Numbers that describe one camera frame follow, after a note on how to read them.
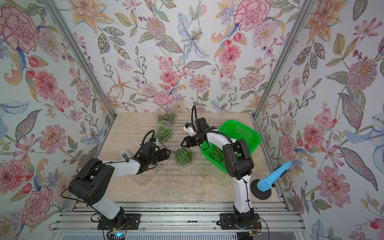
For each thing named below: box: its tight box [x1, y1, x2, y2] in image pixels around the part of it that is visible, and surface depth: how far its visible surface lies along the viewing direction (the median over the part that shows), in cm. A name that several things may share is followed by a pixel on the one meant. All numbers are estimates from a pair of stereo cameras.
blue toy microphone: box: [257, 161, 293, 192], surface depth 66 cm
